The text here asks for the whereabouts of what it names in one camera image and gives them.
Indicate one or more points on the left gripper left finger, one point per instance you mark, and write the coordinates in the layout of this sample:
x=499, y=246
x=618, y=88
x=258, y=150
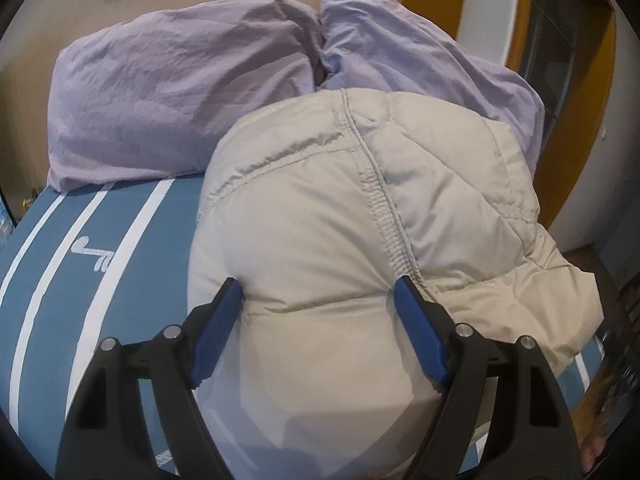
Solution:
x=134, y=414

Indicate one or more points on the beige puffer jacket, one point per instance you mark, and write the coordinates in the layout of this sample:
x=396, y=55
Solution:
x=453, y=198

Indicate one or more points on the person's right hand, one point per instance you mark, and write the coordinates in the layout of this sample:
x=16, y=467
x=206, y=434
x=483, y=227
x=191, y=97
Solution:
x=592, y=447

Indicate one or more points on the blue striped bed mattress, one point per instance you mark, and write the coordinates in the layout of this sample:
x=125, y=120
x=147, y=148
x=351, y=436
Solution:
x=90, y=279

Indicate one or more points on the lavender pillow near window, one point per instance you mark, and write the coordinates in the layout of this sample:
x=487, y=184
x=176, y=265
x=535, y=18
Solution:
x=152, y=97

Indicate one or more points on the lavender pillow near door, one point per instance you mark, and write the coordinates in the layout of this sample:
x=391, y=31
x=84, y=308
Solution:
x=381, y=45

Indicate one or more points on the wooden door frame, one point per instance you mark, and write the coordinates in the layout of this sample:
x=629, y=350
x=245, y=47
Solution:
x=565, y=49

